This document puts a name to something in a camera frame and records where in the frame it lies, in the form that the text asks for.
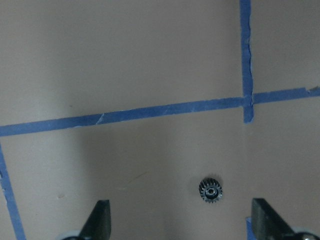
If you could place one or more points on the small black bearing gear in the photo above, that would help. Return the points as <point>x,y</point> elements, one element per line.
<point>210,190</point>

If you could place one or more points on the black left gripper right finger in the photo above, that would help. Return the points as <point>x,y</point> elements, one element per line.
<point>267,224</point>

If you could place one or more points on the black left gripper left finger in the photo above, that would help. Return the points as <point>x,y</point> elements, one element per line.
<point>98,224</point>

